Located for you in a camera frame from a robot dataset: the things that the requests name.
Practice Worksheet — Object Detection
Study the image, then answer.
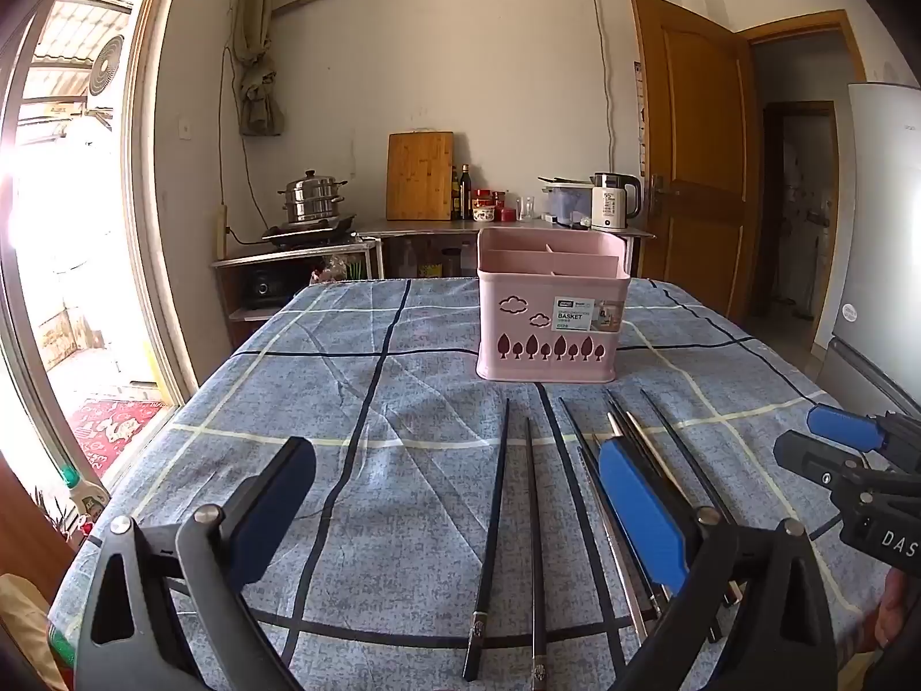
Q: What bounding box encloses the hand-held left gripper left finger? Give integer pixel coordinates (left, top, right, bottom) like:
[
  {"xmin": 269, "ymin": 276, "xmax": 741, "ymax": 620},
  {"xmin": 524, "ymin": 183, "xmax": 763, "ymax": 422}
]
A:
[{"xmin": 72, "ymin": 435, "xmax": 318, "ymax": 691}]

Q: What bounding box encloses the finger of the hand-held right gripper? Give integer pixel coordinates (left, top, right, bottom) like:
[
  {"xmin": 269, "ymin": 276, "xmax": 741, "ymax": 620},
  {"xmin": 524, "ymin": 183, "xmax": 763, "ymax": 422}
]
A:
[
  {"xmin": 773, "ymin": 430, "xmax": 869, "ymax": 492},
  {"xmin": 806, "ymin": 404, "xmax": 921, "ymax": 472}
]

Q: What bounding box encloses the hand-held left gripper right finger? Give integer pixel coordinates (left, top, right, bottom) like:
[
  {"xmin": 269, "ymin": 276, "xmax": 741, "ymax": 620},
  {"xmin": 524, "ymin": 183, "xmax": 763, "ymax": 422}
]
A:
[{"xmin": 597, "ymin": 438, "xmax": 839, "ymax": 691}]

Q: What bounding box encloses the row of black chopsticks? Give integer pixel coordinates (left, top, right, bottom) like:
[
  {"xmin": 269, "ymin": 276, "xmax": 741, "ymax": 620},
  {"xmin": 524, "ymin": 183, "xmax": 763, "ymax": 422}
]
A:
[{"xmin": 462, "ymin": 389, "xmax": 745, "ymax": 685}]

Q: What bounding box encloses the pink plastic utensil basket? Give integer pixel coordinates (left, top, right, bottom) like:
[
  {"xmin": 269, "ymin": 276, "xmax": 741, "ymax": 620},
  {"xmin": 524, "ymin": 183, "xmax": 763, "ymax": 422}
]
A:
[{"xmin": 475, "ymin": 226, "xmax": 632, "ymax": 384}]

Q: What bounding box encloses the person's right hand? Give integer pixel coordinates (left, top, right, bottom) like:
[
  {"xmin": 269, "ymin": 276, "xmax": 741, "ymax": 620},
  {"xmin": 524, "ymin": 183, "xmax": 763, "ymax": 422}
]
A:
[{"xmin": 873, "ymin": 574, "xmax": 921, "ymax": 654}]

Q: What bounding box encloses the blue plaid tablecloth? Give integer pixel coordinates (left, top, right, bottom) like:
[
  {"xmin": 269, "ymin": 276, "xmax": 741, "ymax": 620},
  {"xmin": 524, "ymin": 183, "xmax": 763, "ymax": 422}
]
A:
[{"xmin": 47, "ymin": 275, "xmax": 897, "ymax": 691}]

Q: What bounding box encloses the red patterned rug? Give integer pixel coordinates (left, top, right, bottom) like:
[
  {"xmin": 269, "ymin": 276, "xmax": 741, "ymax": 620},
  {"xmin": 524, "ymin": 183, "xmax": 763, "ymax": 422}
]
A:
[{"xmin": 70, "ymin": 396, "xmax": 170, "ymax": 483}]

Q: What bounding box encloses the green-capped plastic bottle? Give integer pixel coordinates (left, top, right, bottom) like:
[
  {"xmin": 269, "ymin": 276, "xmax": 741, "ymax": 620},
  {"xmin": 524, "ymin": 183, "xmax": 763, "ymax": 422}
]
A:
[{"xmin": 61, "ymin": 466, "xmax": 112, "ymax": 519}]

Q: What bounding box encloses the silver refrigerator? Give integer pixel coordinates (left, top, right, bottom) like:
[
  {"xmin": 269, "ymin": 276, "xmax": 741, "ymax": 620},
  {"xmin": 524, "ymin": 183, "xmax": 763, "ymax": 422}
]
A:
[{"xmin": 813, "ymin": 82, "xmax": 921, "ymax": 433}]

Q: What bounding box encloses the low metal stove stand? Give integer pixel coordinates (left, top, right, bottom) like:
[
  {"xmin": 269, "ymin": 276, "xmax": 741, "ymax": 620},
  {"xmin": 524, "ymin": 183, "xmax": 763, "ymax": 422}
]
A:
[{"xmin": 211, "ymin": 237, "xmax": 379, "ymax": 347}]

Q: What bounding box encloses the black gas stove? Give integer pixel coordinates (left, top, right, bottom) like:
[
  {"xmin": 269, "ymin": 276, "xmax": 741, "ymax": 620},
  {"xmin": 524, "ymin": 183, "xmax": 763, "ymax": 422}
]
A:
[{"xmin": 261, "ymin": 214, "xmax": 359, "ymax": 244}]

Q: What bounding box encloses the wooden door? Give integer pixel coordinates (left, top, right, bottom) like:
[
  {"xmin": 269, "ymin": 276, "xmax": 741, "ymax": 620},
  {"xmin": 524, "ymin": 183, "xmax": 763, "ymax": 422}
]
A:
[{"xmin": 631, "ymin": 0, "xmax": 756, "ymax": 332}]

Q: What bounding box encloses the stainless steel steamer pot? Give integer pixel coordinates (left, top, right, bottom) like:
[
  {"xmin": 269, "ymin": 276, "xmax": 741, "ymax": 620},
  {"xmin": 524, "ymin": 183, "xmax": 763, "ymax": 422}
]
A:
[{"xmin": 277, "ymin": 170, "xmax": 350, "ymax": 226}]

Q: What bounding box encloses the white electric kettle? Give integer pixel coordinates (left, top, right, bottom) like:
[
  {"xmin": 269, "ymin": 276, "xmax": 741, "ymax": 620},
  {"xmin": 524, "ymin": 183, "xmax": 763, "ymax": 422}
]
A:
[{"xmin": 591, "ymin": 172, "xmax": 644, "ymax": 231}]

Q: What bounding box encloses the water filter pitcher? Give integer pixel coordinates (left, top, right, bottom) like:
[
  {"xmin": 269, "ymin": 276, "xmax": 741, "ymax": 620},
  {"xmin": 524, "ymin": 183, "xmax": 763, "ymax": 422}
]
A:
[{"xmin": 539, "ymin": 174, "xmax": 595, "ymax": 226}]

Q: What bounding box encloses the metal counter table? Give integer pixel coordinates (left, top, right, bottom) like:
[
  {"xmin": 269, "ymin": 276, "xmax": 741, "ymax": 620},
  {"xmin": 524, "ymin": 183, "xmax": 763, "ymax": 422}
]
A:
[{"xmin": 356, "ymin": 219, "xmax": 656, "ymax": 282}]

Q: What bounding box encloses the bamboo cutting board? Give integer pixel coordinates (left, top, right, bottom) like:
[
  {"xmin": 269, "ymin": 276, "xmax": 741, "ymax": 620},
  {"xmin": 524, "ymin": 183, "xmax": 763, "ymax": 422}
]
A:
[{"xmin": 386, "ymin": 131, "xmax": 456, "ymax": 222}]

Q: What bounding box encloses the tied beige curtain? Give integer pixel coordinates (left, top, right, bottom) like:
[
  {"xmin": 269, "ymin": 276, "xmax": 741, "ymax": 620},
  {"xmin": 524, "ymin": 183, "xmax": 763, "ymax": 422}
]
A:
[{"xmin": 230, "ymin": 0, "xmax": 285, "ymax": 138}]

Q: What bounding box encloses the outdoor fan unit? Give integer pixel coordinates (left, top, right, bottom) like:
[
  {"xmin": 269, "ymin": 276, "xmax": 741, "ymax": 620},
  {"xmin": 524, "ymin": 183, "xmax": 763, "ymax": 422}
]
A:
[{"xmin": 86, "ymin": 36, "xmax": 125, "ymax": 98}]

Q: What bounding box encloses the metal door handle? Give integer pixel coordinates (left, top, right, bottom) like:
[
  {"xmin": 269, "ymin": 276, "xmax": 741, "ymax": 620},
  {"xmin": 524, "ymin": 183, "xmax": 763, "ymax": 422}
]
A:
[{"xmin": 648, "ymin": 174, "xmax": 681, "ymax": 215}]

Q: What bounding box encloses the white sliding door frame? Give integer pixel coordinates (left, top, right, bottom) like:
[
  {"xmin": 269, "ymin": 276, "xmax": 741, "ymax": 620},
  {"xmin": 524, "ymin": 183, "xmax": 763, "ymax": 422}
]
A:
[{"xmin": 0, "ymin": 0, "xmax": 203, "ymax": 491}]

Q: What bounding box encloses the narrow wall calendar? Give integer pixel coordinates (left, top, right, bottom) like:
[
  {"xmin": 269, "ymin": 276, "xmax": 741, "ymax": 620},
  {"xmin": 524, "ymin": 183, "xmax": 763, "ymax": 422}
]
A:
[{"xmin": 634, "ymin": 61, "xmax": 649, "ymax": 174}]

